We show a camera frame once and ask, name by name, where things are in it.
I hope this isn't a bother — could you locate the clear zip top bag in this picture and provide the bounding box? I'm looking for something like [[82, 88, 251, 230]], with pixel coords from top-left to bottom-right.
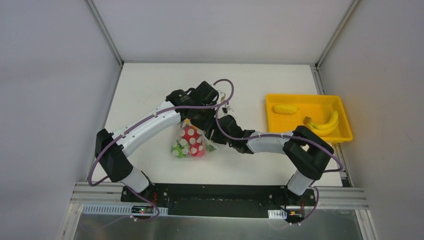
[[170, 119, 219, 159]]

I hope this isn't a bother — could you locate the yellow fake corn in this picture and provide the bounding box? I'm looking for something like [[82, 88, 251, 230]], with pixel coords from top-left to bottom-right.
[[272, 104, 299, 115]]

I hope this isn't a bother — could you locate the yellow fake banana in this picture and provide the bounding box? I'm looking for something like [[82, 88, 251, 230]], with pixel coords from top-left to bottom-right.
[[303, 110, 339, 137]]

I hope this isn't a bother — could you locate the white fake radish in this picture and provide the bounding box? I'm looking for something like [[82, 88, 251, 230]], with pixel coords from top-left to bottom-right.
[[203, 139, 219, 153]]

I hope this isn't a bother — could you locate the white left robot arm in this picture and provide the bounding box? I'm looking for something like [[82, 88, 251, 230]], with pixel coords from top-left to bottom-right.
[[94, 81, 220, 203]]

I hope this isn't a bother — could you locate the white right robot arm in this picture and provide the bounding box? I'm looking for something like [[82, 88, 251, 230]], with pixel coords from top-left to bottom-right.
[[201, 115, 335, 205]]

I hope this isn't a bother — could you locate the red fake food ball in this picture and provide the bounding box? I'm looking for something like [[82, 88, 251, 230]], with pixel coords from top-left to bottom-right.
[[178, 126, 206, 158]]

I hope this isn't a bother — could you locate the green fake food ball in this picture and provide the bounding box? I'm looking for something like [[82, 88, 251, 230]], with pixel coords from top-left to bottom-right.
[[171, 141, 189, 159]]

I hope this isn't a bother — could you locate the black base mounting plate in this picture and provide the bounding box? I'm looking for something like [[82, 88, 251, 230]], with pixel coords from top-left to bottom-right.
[[120, 183, 316, 222]]

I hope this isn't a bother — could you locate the yellow plastic tray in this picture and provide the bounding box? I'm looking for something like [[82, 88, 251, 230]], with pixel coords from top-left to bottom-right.
[[265, 93, 353, 143]]

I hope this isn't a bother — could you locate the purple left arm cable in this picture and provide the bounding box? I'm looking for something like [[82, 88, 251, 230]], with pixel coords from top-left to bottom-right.
[[87, 78, 235, 223]]

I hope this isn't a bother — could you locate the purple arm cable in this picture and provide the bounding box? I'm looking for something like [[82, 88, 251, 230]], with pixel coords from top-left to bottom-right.
[[87, 78, 235, 223], [215, 100, 345, 229]]

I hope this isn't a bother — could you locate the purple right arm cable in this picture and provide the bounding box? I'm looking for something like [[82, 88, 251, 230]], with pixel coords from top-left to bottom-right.
[[215, 100, 345, 229]]

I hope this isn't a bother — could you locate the aluminium frame rail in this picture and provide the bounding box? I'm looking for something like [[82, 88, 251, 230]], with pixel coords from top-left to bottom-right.
[[84, 0, 125, 128]]

